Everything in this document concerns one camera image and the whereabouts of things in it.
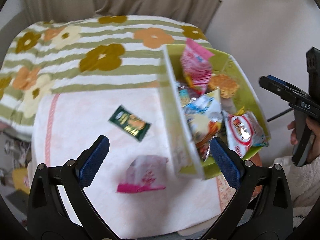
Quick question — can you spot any pink ruffled snack bag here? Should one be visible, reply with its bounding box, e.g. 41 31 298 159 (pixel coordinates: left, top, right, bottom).
180 38 215 95

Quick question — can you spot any floral striped green quilt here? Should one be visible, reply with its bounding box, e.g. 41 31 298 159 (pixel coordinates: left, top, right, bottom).
1 15 210 139

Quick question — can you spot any pink white bed sheet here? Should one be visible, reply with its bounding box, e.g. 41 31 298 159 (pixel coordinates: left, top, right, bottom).
31 88 235 238

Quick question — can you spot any round cracker clear packet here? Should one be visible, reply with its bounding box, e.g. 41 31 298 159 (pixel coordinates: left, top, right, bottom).
208 74 240 99

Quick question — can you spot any dark green cracker packet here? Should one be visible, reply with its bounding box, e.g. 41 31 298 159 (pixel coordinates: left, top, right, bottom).
109 105 151 142

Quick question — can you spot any green cardboard snack box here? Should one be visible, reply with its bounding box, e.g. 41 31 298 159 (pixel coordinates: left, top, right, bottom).
158 44 271 179

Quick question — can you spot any red white snack bag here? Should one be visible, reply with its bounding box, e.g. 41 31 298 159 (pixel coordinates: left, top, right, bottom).
222 110 268 158

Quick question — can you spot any white pink snack bag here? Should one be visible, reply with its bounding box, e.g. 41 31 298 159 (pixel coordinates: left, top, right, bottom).
117 155 169 193

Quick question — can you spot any silver yellow chip bag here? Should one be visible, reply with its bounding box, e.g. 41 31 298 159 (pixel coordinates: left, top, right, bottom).
183 88 223 144

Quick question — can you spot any white fluffy sleeve forearm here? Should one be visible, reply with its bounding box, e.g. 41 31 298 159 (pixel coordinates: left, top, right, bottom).
272 154 320 209

